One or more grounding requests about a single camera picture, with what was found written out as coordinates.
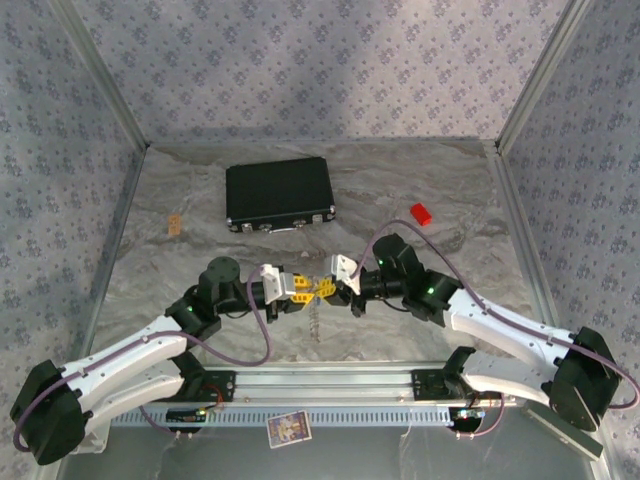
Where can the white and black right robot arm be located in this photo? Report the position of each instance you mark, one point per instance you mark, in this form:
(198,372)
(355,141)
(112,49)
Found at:
(505,325)

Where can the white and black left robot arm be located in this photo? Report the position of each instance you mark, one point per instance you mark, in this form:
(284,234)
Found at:
(130,350)

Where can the red toy brick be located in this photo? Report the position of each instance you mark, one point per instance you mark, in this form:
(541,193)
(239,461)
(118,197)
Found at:
(421,214)

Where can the small wooden block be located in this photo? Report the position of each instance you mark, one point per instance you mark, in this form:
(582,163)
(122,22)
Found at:
(174,225)

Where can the black ribbed carrying case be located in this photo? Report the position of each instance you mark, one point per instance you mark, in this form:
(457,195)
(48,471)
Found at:
(277,192)

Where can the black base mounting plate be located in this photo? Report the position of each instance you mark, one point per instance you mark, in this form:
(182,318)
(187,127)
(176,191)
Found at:
(227,385)
(425,385)

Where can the colourful playing card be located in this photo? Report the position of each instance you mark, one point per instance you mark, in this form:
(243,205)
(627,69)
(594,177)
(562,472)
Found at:
(289,429)

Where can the black controller board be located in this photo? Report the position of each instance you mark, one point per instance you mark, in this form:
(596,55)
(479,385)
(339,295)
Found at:
(182,415)
(467,417)

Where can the grey metal bar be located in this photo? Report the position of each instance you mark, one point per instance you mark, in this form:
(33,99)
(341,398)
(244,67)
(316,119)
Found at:
(570,435)

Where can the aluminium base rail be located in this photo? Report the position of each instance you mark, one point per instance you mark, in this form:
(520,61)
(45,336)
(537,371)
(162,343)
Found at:
(320,385)

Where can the aluminium frame side rail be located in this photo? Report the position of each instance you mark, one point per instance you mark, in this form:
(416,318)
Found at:
(106,280)
(531,255)

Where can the aluminium frame post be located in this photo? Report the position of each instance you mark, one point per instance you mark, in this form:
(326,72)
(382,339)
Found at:
(111,85)
(539,75)

